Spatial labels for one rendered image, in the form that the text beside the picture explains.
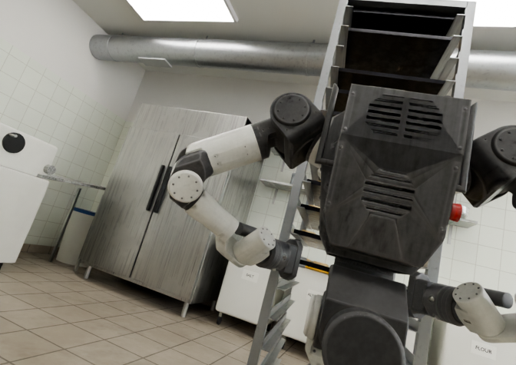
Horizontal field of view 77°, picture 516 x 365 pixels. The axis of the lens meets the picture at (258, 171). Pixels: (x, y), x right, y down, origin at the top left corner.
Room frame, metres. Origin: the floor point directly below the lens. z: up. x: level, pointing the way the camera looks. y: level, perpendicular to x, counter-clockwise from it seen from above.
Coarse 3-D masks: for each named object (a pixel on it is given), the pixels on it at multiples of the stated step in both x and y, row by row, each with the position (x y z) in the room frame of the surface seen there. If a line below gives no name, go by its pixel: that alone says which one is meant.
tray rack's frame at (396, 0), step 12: (348, 0) 1.08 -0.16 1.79; (360, 0) 1.07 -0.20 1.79; (372, 0) 1.05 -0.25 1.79; (384, 0) 1.04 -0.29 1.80; (396, 0) 1.03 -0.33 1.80; (408, 0) 1.02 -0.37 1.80; (420, 0) 1.01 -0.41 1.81; (432, 0) 1.00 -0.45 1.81; (444, 0) 0.99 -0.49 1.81; (456, 0) 0.98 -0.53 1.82; (408, 12) 1.09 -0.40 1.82; (420, 12) 1.07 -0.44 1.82; (432, 12) 1.06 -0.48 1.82; (444, 12) 1.04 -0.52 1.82; (456, 12) 1.00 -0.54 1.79; (300, 228) 1.67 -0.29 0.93
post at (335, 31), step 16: (336, 16) 1.08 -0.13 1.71; (336, 32) 1.08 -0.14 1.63; (320, 80) 1.08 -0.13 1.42; (320, 96) 1.08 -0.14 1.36; (288, 208) 1.08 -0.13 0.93; (288, 224) 1.08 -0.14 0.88; (272, 272) 1.08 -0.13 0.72; (272, 288) 1.08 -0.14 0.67; (272, 304) 1.09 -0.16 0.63; (256, 336) 1.08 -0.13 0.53; (256, 352) 1.08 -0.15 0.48
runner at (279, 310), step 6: (282, 300) 1.33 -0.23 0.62; (288, 300) 1.60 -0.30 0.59; (294, 300) 1.68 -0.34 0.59; (276, 306) 1.20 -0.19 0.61; (282, 306) 1.38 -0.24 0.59; (288, 306) 1.44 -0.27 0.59; (270, 312) 1.08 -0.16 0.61; (276, 312) 1.21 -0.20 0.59; (282, 312) 1.24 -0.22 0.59; (270, 318) 1.08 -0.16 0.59; (276, 318) 1.10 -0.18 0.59
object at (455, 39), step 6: (462, 30) 0.97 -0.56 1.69; (456, 36) 0.97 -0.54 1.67; (450, 42) 1.01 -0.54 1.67; (456, 42) 1.00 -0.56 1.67; (450, 48) 1.04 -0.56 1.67; (444, 54) 1.07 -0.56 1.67; (450, 54) 1.07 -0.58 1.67; (444, 60) 1.11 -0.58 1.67; (438, 66) 1.15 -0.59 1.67; (444, 66) 1.14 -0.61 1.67; (438, 72) 1.19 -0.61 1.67; (432, 78) 1.24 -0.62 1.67
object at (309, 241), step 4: (296, 232) 1.09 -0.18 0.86; (300, 232) 1.08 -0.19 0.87; (304, 232) 1.08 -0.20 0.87; (308, 232) 1.08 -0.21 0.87; (300, 236) 1.14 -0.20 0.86; (304, 236) 1.09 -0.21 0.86; (308, 236) 1.08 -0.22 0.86; (312, 236) 1.07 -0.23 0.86; (316, 236) 1.07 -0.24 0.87; (304, 240) 1.28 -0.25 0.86; (308, 240) 1.22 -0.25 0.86; (312, 240) 1.16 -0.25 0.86; (316, 240) 1.10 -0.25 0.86; (320, 240) 1.07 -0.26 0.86; (308, 244) 1.52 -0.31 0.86; (312, 244) 1.44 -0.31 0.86; (316, 244) 1.35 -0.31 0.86; (320, 244) 1.28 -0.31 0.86; (316, 248) 1.65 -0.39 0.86; (320, 248) 1.55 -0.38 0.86; (324, 248) 1.46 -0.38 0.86
